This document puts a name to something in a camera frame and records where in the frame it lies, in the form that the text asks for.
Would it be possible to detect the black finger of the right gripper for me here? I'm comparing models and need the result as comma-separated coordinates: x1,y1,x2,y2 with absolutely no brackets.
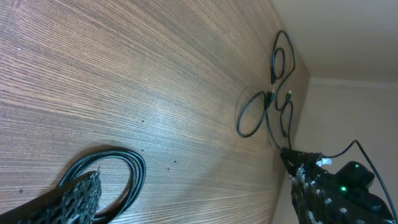
280,147,323,176

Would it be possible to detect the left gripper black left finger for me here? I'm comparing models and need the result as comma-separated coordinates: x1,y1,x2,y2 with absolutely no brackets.
1,171,101,224

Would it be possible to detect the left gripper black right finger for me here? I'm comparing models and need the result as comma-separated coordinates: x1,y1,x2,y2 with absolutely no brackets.
290,168,394,224

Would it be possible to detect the thick black USB cable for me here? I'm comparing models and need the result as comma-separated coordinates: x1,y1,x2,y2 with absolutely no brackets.
236,89,295,152

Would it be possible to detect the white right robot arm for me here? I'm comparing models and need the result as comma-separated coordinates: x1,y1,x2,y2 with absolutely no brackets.
280,148,396,224

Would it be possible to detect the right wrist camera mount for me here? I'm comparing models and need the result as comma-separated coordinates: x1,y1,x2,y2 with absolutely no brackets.
316,157,332,167

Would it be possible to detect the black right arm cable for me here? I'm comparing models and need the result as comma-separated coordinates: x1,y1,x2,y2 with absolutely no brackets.
323,139,398,218

